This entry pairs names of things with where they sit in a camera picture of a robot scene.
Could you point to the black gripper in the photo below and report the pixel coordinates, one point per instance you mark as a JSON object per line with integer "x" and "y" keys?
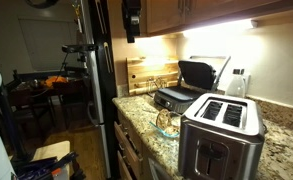
{"x": 131, "y": 16}

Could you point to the stainless steel two-slot toaster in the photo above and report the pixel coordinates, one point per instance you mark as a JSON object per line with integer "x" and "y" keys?
{"x": 219, "y": 153}

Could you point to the wooden cutting board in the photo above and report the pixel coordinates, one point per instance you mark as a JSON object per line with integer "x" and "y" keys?
{"x": 146, "y": 71}

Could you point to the stainless steel refrigerator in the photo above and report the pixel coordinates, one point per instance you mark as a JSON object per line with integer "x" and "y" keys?
{"x": 102, "y": 83}

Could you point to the colourful hanging decoration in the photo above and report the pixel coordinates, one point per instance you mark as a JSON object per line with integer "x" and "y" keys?
{"x": 76, "y": 13}

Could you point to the black panini press grill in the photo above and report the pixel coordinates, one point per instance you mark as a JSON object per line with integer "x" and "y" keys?
{"x": 176, "y": 95}

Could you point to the wooden upper cabinets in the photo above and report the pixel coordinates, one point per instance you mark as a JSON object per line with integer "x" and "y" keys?
{"x": 202, "y": 10}

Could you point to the dark wooden chair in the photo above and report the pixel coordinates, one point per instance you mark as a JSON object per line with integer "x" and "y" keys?
{"x": 26, "y": 106}
{"x": 71, "y": 93}

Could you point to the white window blind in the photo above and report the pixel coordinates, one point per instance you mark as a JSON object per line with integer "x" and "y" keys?
{"x": 46, "y": 43}

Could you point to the orange item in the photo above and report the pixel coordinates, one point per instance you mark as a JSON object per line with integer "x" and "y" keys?
{"x": 54, "y": 80}

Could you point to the square glass container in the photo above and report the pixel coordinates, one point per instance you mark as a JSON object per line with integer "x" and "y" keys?
{"x": 164, "y": 133}

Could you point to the dark dining table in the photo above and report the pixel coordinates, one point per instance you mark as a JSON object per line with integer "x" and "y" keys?
{"x": 29, "y": 87}

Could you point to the wooden lower cabinet drawers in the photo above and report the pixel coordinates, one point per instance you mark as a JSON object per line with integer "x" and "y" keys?
{"x": 129, "y": 150}

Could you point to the clear plastic bottle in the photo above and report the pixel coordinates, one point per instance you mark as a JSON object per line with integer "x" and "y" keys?
{"x": 235, "y": 86}

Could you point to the light wooden stool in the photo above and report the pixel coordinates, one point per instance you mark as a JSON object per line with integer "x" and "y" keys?
{"x": 51, "y": 150}

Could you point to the black tool pile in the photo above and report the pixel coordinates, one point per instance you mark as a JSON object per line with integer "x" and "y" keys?
{"x": 52, "y": 166}

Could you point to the black stereo camera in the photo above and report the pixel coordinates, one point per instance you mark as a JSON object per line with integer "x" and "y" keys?
{"x": 79, "y": 48}

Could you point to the black camera stand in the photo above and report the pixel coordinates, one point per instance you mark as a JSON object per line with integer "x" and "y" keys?
{"x": 81, "y": 63}

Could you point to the round dark wall decoration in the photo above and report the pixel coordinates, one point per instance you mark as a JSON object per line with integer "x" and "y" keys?
{"x": 41, "y": 3}

